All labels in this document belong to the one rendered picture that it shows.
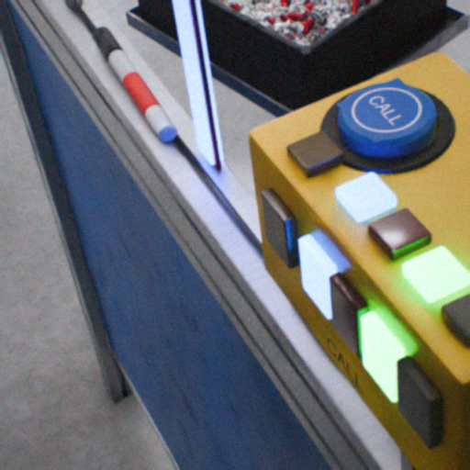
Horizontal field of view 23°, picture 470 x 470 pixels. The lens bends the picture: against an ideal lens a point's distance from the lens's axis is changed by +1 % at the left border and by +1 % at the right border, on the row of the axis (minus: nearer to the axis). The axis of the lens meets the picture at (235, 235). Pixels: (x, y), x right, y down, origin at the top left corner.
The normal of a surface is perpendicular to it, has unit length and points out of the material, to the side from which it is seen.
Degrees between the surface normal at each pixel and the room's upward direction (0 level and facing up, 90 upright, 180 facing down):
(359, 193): 0
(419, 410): 90
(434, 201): 0
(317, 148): 0
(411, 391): 90
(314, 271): 90
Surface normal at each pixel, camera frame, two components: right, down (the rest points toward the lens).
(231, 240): -0.11, -0.70
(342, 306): -0.89, 0.39
